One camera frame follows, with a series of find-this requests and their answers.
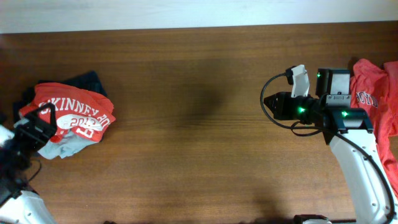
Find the heathered red printed t-shirt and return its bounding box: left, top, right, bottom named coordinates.
left=350, top=59, right=397, bottom=194

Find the right black cable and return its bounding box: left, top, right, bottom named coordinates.
left=259, top=72, right=397, bottom=224

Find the orange FRAM t-shirt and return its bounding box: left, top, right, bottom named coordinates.
left=19, top=82, right=116, bottom=143

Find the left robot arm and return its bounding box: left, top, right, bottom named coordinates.
left=1, top=103, right=57, bottom=224

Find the navy blue folded garment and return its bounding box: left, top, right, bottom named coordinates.
left=12, top=71, right=108, bottom=123

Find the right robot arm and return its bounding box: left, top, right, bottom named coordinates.
left=260, top=92, right=397, bottom=223

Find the light grey crumpled garment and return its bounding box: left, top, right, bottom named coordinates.
left=38, top=131, right=96, bottom=159

